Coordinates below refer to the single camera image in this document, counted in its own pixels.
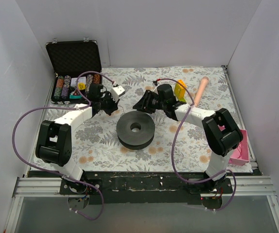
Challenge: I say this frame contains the pink plastic box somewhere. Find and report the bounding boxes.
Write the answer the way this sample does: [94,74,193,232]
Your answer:
[229,130,249,166]

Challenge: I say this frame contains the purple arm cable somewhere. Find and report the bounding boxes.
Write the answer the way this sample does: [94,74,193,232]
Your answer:
[154,78,237,212]
[12,70,121,221]

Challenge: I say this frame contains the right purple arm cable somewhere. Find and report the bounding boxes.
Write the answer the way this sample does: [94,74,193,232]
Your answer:
[154,78,237,212]

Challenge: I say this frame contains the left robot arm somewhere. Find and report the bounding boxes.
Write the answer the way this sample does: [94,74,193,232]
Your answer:
[35,84,125,194]

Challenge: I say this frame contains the black front base bar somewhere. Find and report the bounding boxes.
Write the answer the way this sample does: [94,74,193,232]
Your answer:
[59,171,233,205]

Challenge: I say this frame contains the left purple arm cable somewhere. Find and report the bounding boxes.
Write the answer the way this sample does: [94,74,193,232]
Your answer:
[12,70,121,221]

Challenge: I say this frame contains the yellow toy brick tower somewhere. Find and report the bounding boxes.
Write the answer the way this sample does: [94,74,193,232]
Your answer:
[174,80,187,102]

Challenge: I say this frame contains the floral table mat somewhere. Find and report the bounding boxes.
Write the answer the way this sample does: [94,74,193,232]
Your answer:
[72,67,239,173]

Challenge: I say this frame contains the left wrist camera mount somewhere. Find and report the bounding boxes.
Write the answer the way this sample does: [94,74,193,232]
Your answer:
[110,82,125,102]

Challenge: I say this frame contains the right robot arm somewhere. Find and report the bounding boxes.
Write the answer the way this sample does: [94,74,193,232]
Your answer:
[133,84,243,193]

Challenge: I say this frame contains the black poker chip case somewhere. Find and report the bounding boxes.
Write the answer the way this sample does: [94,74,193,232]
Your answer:
[45,37,102,104]

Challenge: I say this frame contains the black cable spool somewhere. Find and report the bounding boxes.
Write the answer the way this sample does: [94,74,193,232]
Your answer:
[116,111,155,150]

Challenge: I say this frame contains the beige toy microphone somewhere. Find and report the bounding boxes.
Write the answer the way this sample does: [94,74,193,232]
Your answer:
[194,76,209,107]

